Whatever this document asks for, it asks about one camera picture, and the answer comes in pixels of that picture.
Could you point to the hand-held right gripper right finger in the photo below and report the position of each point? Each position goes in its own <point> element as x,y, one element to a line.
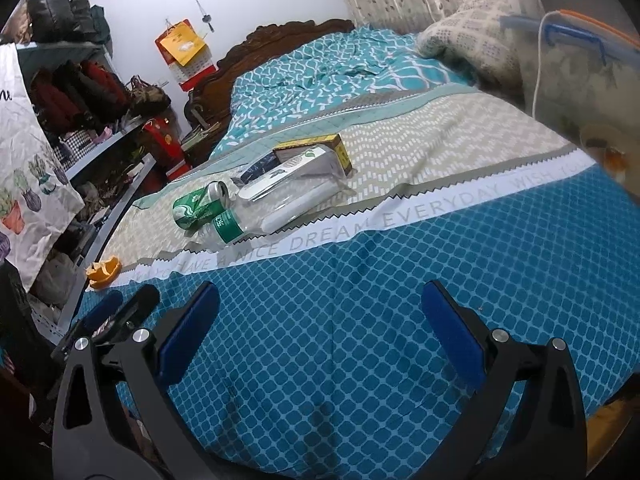
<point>450,335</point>

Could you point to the houndstooth box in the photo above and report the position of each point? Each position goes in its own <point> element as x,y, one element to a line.
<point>75,144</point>

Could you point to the dark green bag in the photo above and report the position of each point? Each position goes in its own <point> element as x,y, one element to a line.
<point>90,20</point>

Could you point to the grey metal shelf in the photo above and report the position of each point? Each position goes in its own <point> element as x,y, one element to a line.
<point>110,180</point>

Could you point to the black puffy bag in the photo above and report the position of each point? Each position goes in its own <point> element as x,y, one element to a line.
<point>47,10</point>

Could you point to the brown box with yellow end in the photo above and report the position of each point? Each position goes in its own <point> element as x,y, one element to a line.
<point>330,147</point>

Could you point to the carved wooden headboard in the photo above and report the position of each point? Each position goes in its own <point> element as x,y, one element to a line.
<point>220,80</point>

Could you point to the red and yellow wall calendar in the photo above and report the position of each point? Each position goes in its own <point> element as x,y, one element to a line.
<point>180,47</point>

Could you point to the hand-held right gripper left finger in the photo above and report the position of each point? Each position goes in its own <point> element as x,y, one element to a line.
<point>187,335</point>

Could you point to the white cloth with plant print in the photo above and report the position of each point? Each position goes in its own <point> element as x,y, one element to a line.
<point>30,160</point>

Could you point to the blue and beige bedspread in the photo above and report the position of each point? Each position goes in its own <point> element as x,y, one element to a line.
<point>350,285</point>

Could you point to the brown handbag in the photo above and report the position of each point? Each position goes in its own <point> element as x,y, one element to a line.
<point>147,97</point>

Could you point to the orange peel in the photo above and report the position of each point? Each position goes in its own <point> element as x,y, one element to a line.
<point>102,272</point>

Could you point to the blue and white box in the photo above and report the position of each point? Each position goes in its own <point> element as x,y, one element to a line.
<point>260,167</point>

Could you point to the pile of dark red clothes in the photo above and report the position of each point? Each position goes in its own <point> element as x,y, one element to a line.
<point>80,95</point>

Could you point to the patterned grey pillow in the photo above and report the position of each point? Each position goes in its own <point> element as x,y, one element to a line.
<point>475,35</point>

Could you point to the red bag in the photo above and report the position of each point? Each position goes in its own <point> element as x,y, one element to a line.
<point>167,150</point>

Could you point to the clear bottle with green label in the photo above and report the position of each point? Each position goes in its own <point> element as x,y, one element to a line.
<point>227,225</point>

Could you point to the clear storage box blue latch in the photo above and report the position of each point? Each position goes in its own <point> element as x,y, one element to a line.
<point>580,75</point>

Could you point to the green drink can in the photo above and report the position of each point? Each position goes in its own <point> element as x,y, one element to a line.
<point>197,207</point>

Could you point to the clear bottle with leaf label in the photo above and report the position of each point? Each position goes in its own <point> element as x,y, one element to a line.
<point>295,167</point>

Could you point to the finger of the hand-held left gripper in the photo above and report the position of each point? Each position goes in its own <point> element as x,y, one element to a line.
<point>105,310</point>
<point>140,305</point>

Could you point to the teal patterned quilt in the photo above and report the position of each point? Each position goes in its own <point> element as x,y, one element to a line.
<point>325,75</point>

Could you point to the hanging wall ornament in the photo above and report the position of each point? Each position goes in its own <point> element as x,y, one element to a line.
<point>206,17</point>

